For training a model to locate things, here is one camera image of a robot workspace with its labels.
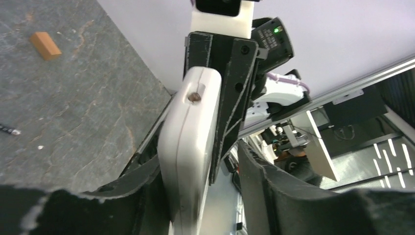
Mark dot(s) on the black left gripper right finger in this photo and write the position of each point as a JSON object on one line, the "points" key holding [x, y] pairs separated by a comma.
{"points": [[277, 203]]}

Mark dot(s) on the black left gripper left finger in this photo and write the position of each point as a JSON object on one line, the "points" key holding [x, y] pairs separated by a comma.
{"points": [[133, 204]]}

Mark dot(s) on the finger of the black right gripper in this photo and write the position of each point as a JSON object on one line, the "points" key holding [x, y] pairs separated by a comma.
{"points": [[234, 59], [208, 50]]}

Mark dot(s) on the white remote control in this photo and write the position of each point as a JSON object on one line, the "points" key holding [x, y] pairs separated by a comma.
{"points": [[185, 147]]}

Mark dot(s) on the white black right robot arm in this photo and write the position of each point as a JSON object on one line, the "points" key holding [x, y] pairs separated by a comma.
{"points": [[274, 50]]}

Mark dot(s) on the black AAA battery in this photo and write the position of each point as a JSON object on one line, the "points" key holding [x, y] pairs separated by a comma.
{"points": [[10, 130]]}

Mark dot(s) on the small wooden block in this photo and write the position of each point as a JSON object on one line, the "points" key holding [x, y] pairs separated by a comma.
{"points": [[45, 45]]}

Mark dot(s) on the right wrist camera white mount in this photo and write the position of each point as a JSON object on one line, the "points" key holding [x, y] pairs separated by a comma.
{"points": [[239, 26]]}

